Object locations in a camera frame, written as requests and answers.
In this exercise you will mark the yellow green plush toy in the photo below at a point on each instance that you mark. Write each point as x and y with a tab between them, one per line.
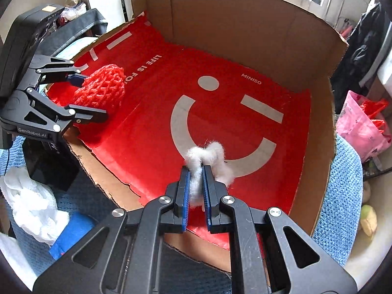
367	217

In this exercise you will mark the blue knitted blanket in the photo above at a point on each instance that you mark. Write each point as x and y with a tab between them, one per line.
346	190

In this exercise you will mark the red plastic bag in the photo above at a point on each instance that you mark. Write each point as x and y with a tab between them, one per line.
372	108

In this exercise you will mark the red foam net sleeve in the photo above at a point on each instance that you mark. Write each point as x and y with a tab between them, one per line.
104	85

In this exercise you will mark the white mesh bath puff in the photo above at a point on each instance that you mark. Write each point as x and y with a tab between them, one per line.
30	208

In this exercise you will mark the red paper liner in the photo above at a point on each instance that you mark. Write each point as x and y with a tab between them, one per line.
147	104

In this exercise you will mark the clear plastic bag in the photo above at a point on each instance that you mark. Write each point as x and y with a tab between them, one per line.
73	12

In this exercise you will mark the black jacket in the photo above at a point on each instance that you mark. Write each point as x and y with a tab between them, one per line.
364	46

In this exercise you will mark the pink gift bag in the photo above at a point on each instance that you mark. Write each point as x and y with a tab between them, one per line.
355	128

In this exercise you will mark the grey metal stand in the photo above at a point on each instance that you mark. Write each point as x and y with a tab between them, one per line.
332	0

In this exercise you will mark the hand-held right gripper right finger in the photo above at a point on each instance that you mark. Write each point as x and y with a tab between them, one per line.
208	196

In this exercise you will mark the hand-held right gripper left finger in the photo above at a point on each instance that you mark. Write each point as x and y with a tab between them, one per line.
183	196

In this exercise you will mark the white fluffy scrunchie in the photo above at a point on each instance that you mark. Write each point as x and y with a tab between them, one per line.
211	156

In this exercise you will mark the blue sponge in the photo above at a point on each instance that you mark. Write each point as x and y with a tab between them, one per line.
73	232

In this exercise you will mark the pale bedding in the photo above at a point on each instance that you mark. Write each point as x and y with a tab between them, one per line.
76	47

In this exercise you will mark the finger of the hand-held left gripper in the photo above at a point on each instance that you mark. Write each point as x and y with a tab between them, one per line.
92	115
76	79

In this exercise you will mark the black box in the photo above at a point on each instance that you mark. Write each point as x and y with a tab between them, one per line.
49	168

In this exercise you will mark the cardboard box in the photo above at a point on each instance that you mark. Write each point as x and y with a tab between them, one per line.
229	21

